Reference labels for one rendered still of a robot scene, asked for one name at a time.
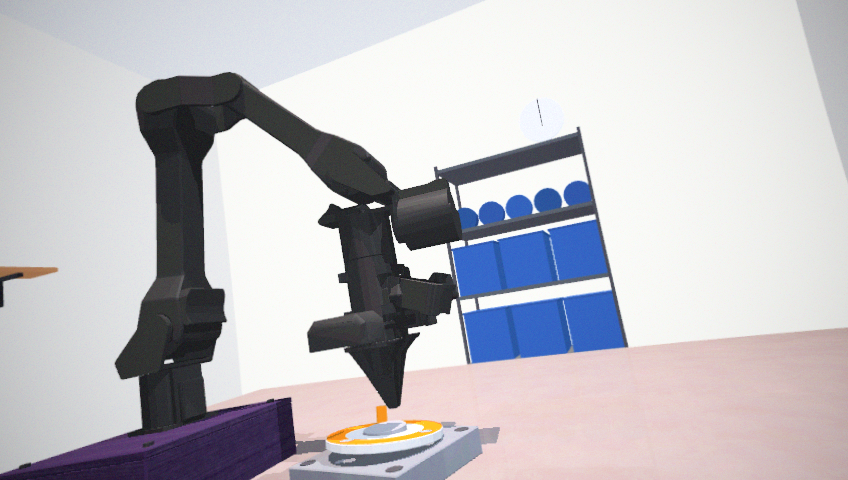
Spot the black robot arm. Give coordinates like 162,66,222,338
115,72,462,437

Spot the orange and white round plate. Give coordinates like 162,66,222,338
326,405,443,455

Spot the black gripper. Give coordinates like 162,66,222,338
307,254,437,409

